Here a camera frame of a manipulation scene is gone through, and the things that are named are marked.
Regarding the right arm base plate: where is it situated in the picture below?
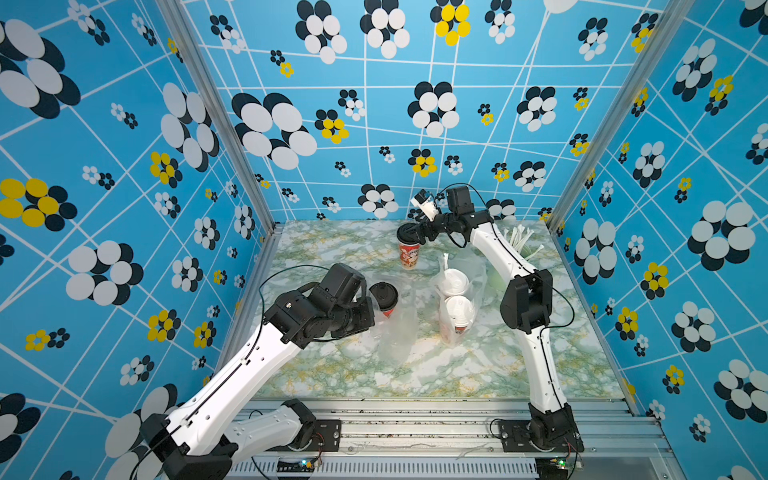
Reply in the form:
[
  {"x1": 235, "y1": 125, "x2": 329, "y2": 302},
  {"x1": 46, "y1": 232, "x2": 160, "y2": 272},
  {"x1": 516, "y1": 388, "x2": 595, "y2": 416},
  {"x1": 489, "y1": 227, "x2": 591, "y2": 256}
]
[{"x1": 491, "y1": 419, "x2": 585, "y2": 455}]

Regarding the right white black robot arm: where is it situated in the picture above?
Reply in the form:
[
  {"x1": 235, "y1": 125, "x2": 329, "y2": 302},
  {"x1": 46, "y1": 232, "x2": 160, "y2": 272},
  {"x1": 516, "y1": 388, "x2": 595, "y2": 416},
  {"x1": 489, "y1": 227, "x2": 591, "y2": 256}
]
[{"x1": 413, "y1": 213, "x2": 579, "y2": 450}]

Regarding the aluminium rail frame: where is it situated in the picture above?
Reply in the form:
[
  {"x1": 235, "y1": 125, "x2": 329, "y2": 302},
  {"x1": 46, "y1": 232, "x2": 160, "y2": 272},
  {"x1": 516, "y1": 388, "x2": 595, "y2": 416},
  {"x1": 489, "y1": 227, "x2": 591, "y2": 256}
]
[{"x1": 226, "y1": 399, "x2": 683, "y2": 479}]

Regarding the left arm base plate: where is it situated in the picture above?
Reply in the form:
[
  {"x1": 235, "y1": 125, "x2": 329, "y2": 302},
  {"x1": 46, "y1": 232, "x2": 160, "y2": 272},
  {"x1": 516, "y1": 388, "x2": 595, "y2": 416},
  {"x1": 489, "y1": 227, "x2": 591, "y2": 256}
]
[{"x1": 268, "y1": 419, "x2": 342, "y2": 452}]

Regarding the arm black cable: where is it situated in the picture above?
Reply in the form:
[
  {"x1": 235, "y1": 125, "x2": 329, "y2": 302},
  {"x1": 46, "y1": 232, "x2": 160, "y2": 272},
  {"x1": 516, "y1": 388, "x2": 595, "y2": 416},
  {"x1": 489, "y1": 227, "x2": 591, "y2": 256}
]
[
  {"x1": 443, "y1": 182, "x2": 577, "y2": 421},
  {"x1": 128, "y1": 263, "x2": 331, "y2": 480}
]

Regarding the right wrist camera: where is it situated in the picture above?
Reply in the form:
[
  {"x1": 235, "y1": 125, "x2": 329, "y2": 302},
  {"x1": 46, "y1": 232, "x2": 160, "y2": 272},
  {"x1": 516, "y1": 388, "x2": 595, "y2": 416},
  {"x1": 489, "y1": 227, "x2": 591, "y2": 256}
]
[{"x1": 410, "y1": 183, "x2": 474, "y2": 221}]

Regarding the aluminium corner post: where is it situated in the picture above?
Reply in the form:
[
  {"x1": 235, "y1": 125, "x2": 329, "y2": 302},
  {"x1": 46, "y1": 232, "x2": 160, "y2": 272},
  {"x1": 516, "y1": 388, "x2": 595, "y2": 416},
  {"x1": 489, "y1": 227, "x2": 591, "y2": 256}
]
[
  {"x1": 547, "y1": 0, "x2": 695, "y2": 234},
  {"x1": 157, "y1": 0, "x2": 276, "y2": 237}
]

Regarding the red cup white lid front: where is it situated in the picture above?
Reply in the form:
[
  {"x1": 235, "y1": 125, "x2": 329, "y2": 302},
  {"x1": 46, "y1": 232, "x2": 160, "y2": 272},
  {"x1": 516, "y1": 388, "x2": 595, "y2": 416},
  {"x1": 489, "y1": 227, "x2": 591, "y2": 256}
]
[{"x1": 436, "y1": 268, "x2": 470, "y2": 298}]

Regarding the clear plastic carrier bag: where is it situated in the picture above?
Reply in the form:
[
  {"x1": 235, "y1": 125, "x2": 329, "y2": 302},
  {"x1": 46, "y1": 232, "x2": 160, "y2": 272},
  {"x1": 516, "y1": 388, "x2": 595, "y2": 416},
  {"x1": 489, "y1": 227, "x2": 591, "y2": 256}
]
[
  {"x1": 368, "y1": 276, "x2": 419, "y2": 368},
  {"x1": 432, "y1": 253, "x2": 487, "y2": 347}
]

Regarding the left aluminium corner post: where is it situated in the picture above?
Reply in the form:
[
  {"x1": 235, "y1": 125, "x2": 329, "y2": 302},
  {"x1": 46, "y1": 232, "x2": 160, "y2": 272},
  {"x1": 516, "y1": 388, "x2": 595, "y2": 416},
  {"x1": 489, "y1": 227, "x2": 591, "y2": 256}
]
[{"x1": 157, "y1": 0, "x2": 276, "y2": 237}]

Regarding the white wrapped straws bundle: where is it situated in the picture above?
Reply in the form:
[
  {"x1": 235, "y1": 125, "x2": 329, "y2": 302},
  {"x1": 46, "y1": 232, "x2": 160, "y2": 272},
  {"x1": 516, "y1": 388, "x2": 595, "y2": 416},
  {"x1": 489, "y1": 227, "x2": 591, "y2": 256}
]
[{"x1": 503, "y1": 225, "x2": 544, "y2": 260}]

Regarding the red cup black lid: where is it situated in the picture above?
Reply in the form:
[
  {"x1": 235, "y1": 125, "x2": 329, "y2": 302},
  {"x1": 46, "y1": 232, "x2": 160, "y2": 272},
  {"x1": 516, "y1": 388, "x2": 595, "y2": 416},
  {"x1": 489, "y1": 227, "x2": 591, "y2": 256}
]
[
  {"x1": 396, "y1": 223, "x2": 421, "y2": 270},
  {"x1": 369, "y1": 281, "x2": 399, "y2": 318}
]

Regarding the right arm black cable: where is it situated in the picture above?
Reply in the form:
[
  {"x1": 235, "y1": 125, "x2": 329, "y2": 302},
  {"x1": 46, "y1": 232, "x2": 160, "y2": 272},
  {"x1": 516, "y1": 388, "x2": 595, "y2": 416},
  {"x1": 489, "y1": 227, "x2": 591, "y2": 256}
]
[{"x1": 443, "y1": 182, "x2": 577, "y2": 421}]

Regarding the red cup white lid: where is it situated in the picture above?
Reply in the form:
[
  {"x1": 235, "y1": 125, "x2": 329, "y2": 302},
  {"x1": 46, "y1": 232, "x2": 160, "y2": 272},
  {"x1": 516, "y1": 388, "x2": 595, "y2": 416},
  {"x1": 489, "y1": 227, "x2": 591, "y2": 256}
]
[
  {"x1": 436, "y1": 268, "x2": 470, "y2": 298},
  {"x1": 439, "y1": 296, "x2": 476, "y2": 346}
]

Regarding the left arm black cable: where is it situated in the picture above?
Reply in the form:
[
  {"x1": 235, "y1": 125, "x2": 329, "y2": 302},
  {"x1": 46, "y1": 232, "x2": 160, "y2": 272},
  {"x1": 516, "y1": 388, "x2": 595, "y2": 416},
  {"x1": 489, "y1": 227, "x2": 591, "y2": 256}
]
[{"x1": 128, "y1": 263, "x2": 331, "y2": 480}]

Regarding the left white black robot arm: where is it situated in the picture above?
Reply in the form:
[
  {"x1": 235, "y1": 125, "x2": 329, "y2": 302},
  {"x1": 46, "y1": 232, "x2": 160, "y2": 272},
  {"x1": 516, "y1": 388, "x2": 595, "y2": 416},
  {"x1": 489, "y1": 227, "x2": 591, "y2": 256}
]
[{"x1": 129, "y1": 263, "x2": 375, "y2": 479}]

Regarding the right aluminium corner post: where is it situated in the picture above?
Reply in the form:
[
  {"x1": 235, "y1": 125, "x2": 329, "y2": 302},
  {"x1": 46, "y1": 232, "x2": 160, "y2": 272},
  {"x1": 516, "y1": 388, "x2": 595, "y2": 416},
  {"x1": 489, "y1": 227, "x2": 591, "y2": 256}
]
[{"x1": 547, "y1": 0, "x2": 695, "y2": 234}]

